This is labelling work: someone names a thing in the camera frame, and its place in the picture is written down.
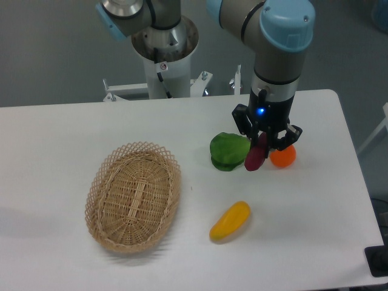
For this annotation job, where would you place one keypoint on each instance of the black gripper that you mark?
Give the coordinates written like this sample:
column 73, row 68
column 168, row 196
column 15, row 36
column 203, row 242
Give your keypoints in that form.
column 264, row 114

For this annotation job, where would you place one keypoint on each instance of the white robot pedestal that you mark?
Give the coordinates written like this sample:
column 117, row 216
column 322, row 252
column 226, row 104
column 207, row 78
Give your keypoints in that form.
column 166, row 57

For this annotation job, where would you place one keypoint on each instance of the green leafy vegetable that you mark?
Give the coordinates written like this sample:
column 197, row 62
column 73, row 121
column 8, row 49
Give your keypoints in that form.
column 228, row 151

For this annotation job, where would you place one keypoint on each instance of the black device at table edge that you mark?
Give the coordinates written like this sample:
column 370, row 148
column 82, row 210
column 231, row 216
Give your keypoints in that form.
column 377, row 260

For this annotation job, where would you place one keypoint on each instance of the purple sweet potato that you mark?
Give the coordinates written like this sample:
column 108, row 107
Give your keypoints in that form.
column 257, row 154

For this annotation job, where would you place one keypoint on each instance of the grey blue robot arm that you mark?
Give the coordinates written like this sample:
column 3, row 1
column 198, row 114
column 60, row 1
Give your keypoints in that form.
column 279, row 32

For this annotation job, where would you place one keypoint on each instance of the white metal frame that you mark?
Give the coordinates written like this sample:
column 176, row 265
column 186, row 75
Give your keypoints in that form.
column 198, row 87

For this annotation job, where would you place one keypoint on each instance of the orange fruit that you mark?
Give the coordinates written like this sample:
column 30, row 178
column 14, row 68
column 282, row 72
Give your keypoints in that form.
column 283, row 158

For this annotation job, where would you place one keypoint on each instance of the yellow mango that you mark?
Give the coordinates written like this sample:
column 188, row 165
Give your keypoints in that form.
column 230, row 221

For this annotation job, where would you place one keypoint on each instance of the woven wicker basket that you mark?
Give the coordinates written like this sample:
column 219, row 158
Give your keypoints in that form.
column 133, row 198

